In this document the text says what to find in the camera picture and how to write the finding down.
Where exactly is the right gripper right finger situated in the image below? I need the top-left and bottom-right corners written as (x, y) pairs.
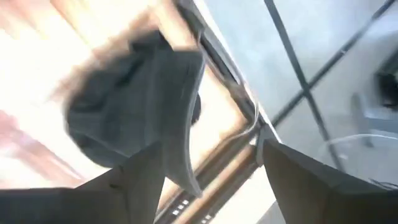
top-left (262, 139), bottom-right (398, 224)

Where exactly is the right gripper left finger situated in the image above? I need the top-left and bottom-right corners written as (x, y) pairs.
top-left (0, 141), bottom-right (165, 224)

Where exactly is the dark grey baseball cap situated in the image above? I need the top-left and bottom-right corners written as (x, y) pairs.
top-left (63, 29), bottom-right (206, 198)

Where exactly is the long white floor cable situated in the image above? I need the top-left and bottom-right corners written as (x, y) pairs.
top-left (320, 133), bottom-right (398, 156)

